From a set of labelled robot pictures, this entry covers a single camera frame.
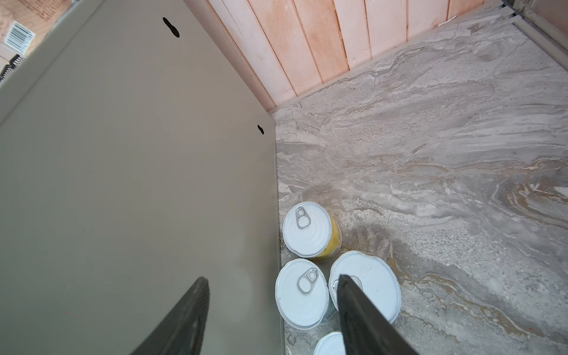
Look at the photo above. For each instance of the grey metal cabinet counter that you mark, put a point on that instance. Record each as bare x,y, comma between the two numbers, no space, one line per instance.
134,160

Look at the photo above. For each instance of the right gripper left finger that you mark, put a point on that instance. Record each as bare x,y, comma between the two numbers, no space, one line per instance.
182,330

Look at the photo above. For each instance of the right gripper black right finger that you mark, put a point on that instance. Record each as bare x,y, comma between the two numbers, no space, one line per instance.
364,328

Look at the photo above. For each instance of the green can pull-tab lid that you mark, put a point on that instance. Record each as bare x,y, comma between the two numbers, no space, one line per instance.
375,278

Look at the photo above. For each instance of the rear can behind cabinet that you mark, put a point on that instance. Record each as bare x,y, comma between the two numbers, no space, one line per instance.
310,232

